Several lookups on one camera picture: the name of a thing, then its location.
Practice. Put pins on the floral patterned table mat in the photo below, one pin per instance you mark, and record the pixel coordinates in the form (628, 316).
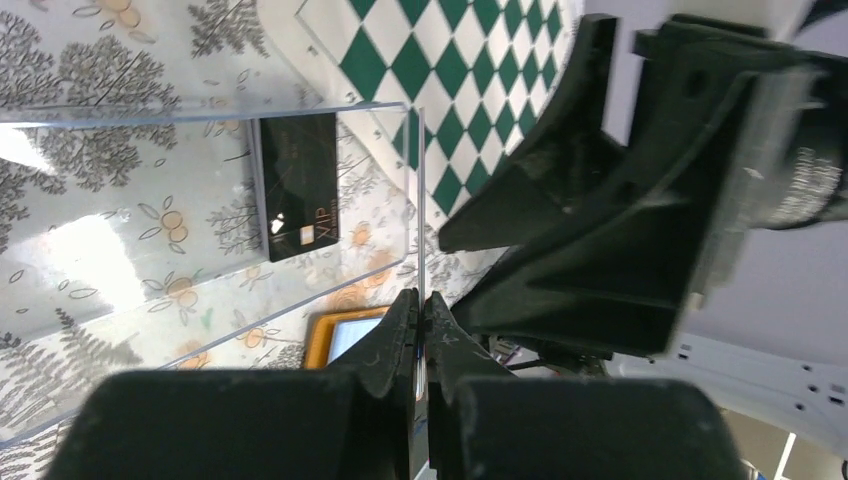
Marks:
(157, 59)

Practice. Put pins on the black credit card stack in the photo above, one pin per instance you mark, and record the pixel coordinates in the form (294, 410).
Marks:
(296, 180)

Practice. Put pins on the green white chessboard mat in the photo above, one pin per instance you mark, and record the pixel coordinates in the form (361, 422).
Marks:
(476, 74)

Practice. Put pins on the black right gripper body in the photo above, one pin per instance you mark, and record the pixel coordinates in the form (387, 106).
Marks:
(798, 165)

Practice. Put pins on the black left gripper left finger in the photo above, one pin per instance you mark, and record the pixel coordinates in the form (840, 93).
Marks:
(350, 420)

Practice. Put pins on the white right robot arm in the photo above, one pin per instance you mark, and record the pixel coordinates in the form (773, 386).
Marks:
(805, 397)

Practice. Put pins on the orange leather card holder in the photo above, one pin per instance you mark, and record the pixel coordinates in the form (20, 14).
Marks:
(330, 335)

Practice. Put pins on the clear acrylic card box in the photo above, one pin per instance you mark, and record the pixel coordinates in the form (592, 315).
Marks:
(134, 243)

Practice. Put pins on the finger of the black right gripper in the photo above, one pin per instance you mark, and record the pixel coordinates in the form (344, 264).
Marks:
(618, 274)
(558, 161)

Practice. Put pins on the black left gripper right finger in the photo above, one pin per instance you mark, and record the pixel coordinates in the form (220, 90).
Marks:
(487, 423)

